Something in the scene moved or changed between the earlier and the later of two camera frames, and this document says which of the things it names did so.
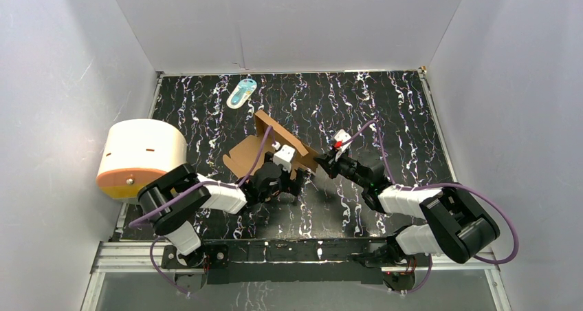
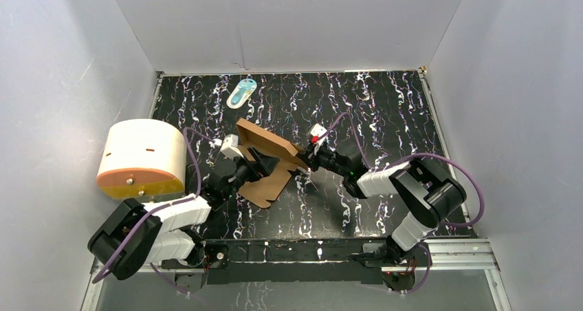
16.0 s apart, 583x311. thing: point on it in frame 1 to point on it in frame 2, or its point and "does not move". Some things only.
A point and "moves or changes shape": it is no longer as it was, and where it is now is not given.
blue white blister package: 243,91 does not move
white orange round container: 137,151 does not move
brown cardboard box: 286,150 moves or changes shape
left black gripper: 288,179 to 260,164
